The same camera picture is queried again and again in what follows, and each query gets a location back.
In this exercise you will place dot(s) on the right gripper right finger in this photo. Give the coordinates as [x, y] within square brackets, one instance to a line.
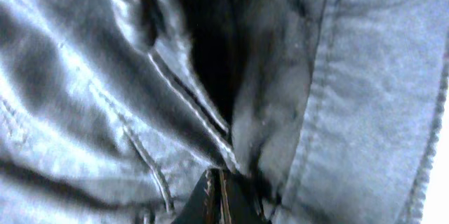
[239, 204]

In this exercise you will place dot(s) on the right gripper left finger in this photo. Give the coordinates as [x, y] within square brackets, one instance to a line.
[203, 205]

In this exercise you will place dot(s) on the blue denim shorts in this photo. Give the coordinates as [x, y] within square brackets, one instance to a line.
[111, 110]

